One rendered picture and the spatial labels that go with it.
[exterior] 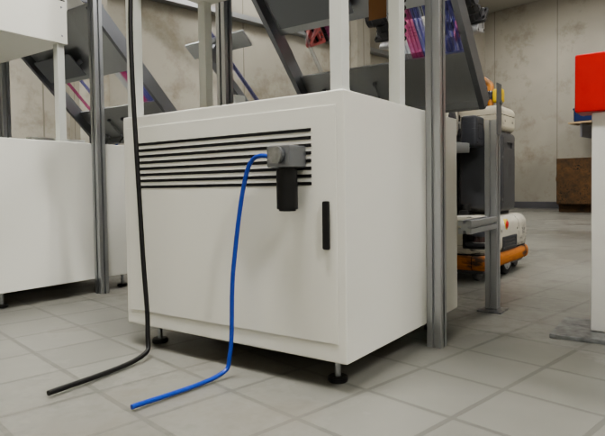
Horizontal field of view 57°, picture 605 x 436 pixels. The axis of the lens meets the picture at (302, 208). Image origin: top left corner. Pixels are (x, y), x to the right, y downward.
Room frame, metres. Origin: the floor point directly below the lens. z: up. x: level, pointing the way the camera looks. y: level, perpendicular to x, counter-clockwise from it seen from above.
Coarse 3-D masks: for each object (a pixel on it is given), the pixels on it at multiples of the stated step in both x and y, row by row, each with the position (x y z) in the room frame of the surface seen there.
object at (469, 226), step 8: (496, 88) 1.83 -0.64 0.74; (496, 96) 1.83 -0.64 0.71; (496, 104) 1.83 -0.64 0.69; (496, 112) 1.83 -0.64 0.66; (496, 120) 1.84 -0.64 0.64; (496, 128) 1.84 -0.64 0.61; (488, 216) 1.84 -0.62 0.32; (496, 216) 1.84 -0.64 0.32; (464, 224) 1.64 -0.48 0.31; (472, 224) 1.63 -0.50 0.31; (480, 224) 1.73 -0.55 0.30; (488, 224) 1.79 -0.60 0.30; (496, 224) 1.84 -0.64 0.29; (464, 232) 1.65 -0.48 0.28; (472, 232) 1.63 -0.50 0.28; (488, 312) 1.83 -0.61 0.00; (496, 312) 1.82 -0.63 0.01
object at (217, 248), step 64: (128, 0) 1.43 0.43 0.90; (192, 0) 1.72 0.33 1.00; (128, 64) 1.52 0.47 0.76; (192, 128) 1.36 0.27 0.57; (256, 128) 1.25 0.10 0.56; (320, 128) 1.15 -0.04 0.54; (192, 192) 1.37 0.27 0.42; (256, 192) 1.25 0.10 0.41; (320, 192) 1.15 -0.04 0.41; (192, 256) 1.37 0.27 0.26; (256, 256) 1.25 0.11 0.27; (320, 256) 1.15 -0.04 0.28; (256, 320) 1.25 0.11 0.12; (320, 320) 1.15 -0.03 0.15
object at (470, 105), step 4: (476, 100) 1.91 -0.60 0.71; (448, 104) 1.96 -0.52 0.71; (452, 104) 1.95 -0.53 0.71; (456, 104) 1.94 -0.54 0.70; (460, 104) 1.93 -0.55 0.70; (464, 104) 1.92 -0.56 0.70; (468, 104) 1.91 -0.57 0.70; (472, 104) 1.90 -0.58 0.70; (476, 104) 1.89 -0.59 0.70; (420, 108) 2.01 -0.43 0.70; (424, 108) 2.01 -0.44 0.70; (448, 108) 1.94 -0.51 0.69; (452, 108) 1.93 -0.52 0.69; (456, 108) 1.92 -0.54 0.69; (460, 108) 1.91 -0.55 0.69; (464, 108) 1.91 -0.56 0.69; (468, 108) 1.90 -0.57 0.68; (472, 108) 1.89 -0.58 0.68; (476, 108) 1.88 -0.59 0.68; (448, 112) 1.94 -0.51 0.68; (452, 112) 1.94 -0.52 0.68
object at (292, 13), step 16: (272, 0) 1.94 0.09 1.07; (288, 0) 1.91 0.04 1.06; (304, 0) 1.88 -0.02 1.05; (320, 0) 1.86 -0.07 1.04; (352, 0) 1.85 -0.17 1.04; (416, 0) 1.75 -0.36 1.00; (272, 16) 2.03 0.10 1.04; (288, 16) 1.95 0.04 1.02; (304, 16) 1.93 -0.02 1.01; (320, 16) 1.90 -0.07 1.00; (352, 16) 1.89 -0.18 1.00; (368, 16) 1.86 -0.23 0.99; (288, 32) 2.05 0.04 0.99
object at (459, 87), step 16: (384, 64) 1.97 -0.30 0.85; (416, 64) 1.91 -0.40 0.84; (448, 64) 1.86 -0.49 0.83; (464, 64) 1.84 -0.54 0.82; (304, 80) 2.18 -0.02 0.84; (320, 80) 2.15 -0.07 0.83; (352, 80) 2.08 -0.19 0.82; (368, 80) 2.05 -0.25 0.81; (384, 80) 2.02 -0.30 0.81; (416, 80) 1.96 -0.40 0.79; (448, 80) 1.90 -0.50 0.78; (464, 80) 1.88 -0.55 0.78; (384, 96) 2.07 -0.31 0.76; (416, 96) 2.01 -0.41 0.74; (448, 96) 1.95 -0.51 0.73; (464, 96) 1.92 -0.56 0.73
